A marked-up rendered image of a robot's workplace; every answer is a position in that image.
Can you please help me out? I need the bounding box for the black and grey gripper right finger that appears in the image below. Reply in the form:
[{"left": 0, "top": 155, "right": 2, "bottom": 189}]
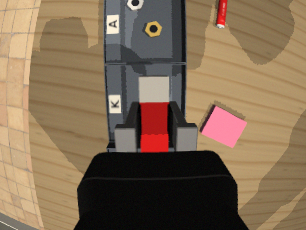
[{"left": 167, "top": 101, "right": 198, "bottom": 151}]

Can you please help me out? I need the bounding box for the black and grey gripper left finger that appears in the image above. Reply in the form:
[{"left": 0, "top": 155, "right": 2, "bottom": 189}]
[{"left": 114, "top": 102, "right": 142, "bottom": 152}]

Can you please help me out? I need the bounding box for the gold hex nut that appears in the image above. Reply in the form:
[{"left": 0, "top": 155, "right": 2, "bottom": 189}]
[{"left": 145, "top": 21, "right": 162, "bottom": 37}]

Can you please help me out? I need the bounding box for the red and white eraser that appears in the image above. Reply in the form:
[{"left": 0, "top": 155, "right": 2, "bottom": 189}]
[{"left": 139, "top": 75, "right": 169, "bottom": 152}]

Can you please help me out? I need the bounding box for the black rack of bins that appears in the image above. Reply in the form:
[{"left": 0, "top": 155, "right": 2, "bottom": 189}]
[{"left": 103, "top": 0, "right": 187, "bottom": 152}]

